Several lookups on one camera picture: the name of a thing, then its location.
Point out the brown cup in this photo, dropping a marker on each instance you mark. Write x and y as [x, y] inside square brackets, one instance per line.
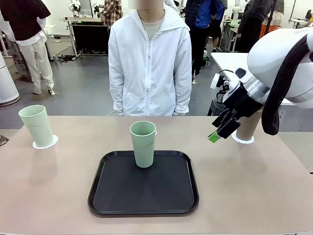
[248, 129]

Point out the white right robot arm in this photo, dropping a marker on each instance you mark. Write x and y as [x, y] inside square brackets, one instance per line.
[274, 54]

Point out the white perforated cylinder appliance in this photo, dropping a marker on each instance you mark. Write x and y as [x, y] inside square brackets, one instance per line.
[7, 85]

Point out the black plastic tray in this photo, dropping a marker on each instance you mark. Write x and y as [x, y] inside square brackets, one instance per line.
[146, 191]

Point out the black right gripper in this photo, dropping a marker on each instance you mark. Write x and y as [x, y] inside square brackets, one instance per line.
[244, 105]

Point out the person in dark grey coat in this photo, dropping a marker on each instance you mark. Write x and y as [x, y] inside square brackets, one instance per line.
[252, 22]

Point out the person in black top beige trousers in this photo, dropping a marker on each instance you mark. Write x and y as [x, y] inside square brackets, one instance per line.
[27, 36]

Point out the person's right forearm white sleeve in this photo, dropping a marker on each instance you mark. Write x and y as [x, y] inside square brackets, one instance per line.
[117, 95]

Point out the dark flat card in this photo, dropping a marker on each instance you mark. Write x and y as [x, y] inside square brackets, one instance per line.
[3, 141]

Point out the person in plaid shirt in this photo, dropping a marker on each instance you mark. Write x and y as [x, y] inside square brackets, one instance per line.
[111, 12]

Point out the person's left forearm white sleeve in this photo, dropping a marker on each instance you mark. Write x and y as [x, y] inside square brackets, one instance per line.
[183, 95]

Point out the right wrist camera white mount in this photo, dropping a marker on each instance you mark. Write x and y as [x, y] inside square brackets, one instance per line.
[215, 82]

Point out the person in black shorts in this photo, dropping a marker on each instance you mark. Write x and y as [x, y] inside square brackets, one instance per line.
[216, 22]

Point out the black panel workbench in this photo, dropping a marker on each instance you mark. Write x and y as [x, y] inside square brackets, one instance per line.
[90, 36]

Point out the white side table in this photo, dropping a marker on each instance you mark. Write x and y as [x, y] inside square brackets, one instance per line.
[230, 61]

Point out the person in white jacket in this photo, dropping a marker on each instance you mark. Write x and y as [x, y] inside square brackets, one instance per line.
[149, 73]

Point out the person in blue jacket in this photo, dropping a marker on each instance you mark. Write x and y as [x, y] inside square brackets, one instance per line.
[201, 14]

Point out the pale green cup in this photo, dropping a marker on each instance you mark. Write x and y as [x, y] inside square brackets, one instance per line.
[36, 127]
[143, 147]

